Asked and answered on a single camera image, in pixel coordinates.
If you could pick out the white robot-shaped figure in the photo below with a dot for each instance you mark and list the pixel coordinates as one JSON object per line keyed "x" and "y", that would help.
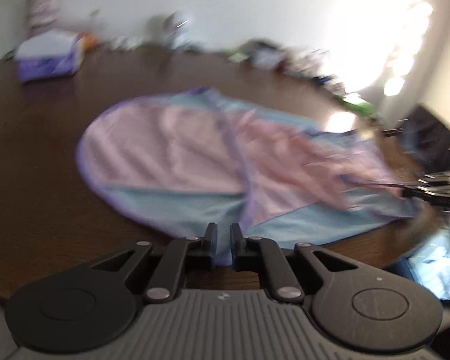
{"x": 176, "y": 22}

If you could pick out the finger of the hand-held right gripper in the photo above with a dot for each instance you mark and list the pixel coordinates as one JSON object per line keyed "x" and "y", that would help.
{"x": 416, "y": 192}

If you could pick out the clear container with orange fruit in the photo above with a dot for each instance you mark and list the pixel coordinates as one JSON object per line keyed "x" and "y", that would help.
{"x": 88, "y": 40}

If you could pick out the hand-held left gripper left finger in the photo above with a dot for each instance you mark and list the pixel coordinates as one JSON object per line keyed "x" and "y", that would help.
{"x": 211, "y": 243}

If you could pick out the purple tissue box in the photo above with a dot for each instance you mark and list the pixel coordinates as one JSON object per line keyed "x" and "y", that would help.
{"x": 48, "y": 60}

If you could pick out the person's light blue clothing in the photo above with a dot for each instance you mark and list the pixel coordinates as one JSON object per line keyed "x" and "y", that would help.
{"x": 438, "y": 262}

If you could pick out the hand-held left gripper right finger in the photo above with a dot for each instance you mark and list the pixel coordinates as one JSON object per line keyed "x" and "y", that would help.
{"x": 235, "y": 243}

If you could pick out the pink and blue mesh garment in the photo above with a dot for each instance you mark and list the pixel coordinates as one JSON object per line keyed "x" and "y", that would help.
{"x": 165, "y": 150}

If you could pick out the flat green box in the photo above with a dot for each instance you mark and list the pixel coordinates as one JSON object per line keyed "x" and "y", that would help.
{"x": 356, "y": 105}

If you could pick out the white printed tin box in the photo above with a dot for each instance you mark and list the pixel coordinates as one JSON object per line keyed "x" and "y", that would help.
{"x": 264, "y": 58}

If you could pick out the speckled white vase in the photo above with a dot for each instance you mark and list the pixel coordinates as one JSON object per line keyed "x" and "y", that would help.
{"x": 43, "y": 3}

